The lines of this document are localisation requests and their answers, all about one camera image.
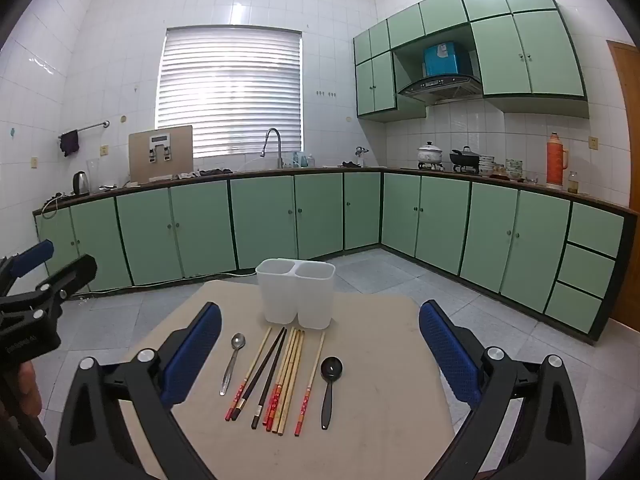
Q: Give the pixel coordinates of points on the plain bamboo chopstick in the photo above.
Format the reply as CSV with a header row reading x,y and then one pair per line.
x,y
292,382

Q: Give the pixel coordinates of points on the white cooking pot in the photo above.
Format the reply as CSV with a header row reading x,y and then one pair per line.
x,y
431,154

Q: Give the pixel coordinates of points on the person's left hand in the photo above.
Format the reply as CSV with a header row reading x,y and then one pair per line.
x,y
29,387

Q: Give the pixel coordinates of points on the green base cabinets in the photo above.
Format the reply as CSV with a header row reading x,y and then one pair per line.
x,y
260,220

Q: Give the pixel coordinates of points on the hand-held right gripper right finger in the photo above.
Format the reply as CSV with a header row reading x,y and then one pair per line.
x,y
450,355

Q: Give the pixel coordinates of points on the wooden door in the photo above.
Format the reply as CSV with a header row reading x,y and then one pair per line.
x,y
627,185

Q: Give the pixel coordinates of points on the electric kettle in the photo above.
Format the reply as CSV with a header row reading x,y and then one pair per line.
x,y
81,184

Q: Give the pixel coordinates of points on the blue bottles by sink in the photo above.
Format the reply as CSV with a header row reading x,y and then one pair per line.
x,y
302,160

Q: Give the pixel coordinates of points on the white window blind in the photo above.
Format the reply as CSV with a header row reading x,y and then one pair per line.
x,y
230,90

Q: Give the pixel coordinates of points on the dark hanging cloth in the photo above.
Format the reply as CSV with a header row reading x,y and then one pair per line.
x,y
70,142

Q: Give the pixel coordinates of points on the stack of bowls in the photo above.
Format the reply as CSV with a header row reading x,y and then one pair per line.
x,y
486,165

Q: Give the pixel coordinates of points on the metal spoon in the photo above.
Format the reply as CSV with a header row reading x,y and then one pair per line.
x,y
238,342

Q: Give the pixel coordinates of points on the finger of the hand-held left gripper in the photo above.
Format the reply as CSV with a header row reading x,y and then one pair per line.
x,y
75,271
31,256

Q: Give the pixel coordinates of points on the green wall cabinets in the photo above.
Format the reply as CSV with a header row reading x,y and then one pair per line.
x,y
525,55

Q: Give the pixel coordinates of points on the metal sink faucet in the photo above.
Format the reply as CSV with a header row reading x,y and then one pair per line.
x,y
272,135

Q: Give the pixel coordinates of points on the blue box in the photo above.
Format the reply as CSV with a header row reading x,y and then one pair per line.
x,y
442,60

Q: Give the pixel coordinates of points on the dark cloth on counter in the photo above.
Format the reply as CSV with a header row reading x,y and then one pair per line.
x,y
215,171

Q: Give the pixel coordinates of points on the range hood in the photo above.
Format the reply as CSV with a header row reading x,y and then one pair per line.
x,y
440,87

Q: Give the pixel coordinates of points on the brown cardboard box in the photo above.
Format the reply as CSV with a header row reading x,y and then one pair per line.
x,y
160,155

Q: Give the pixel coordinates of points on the black wok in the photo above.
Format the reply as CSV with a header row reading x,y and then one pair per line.
x,y
465,159

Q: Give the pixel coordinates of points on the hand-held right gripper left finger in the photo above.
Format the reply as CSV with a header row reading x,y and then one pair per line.
x,y
192,355

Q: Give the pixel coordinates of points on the row of wall hooks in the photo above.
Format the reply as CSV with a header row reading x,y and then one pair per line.
x,y
326,93

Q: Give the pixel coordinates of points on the glass jar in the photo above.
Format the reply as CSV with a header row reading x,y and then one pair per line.
x,y
573,184

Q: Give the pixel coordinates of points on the white two-compartment utensil holder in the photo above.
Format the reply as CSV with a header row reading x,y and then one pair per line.
x,y
300,295

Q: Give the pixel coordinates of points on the black spoon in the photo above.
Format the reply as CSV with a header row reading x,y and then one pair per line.
x,y
331,367

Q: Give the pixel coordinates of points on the orange thermos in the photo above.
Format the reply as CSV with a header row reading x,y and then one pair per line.
x,y
555,160

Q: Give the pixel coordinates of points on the metal towel bar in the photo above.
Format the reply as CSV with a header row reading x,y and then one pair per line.
x,y
90,126

